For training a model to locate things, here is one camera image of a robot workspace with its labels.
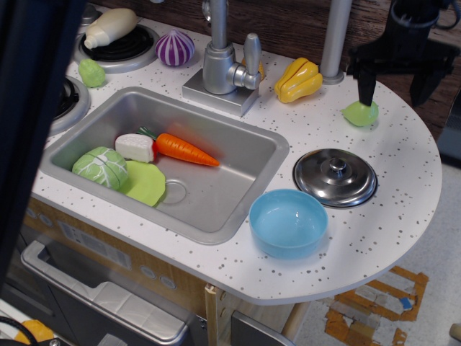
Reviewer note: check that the front left stove burner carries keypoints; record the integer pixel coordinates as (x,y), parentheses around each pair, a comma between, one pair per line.
(73,105)

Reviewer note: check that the light green plastic plate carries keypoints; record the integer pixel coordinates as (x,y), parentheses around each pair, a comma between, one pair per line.
(145,183)

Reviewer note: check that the green toy cabbage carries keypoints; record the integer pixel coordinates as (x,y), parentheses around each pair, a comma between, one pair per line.
(104,166)

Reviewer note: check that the light blue plastic bowl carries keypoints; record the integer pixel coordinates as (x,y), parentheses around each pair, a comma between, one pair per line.
(287,224)

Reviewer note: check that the cream toy sauce bottle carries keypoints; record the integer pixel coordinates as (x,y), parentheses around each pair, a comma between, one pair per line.
(109,27)

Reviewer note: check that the green toy pear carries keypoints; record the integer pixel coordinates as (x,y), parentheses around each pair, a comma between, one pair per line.
(361,115)

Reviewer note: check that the yellow toy bell pepper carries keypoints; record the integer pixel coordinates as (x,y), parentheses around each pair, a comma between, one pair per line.
(300,79)

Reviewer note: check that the silver stove knob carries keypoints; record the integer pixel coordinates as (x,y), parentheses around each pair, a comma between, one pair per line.
(90,15)

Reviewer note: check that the white toy radish piece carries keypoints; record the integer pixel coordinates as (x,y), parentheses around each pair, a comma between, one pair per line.
(136,147)

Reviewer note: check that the grey support pole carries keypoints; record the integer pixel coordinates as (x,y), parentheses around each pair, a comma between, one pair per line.
(338,20)

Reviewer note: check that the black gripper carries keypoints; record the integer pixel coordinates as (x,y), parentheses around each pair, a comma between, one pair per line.
(405,48)

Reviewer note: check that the yellow toy corn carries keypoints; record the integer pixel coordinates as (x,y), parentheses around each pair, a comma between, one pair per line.
(261,67)

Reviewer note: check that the grey metal sink basin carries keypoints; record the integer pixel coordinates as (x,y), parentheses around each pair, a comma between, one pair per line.
(205,204)

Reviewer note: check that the grey oven door handle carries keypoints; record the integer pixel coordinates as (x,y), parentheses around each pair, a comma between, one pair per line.
(104,313)

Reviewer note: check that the back right stove burner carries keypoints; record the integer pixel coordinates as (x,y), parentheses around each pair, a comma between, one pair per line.
(129,53)

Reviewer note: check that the stove burner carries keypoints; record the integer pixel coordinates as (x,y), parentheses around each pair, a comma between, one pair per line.
(73,105)
(129,53)

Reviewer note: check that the silver toy faucet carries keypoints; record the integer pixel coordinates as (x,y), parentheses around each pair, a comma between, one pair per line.
(224,83)

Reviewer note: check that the steel pot lid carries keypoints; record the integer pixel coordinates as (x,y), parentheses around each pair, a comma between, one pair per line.
(335,177)

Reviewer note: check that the small green toy vegetable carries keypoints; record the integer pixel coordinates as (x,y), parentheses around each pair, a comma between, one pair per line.
(91,73)

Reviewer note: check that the purple striped toy onion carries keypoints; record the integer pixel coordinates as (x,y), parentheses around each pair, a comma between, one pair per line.
(175,48)

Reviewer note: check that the orange toy carrot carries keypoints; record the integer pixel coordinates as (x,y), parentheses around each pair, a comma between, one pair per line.
(174,147)

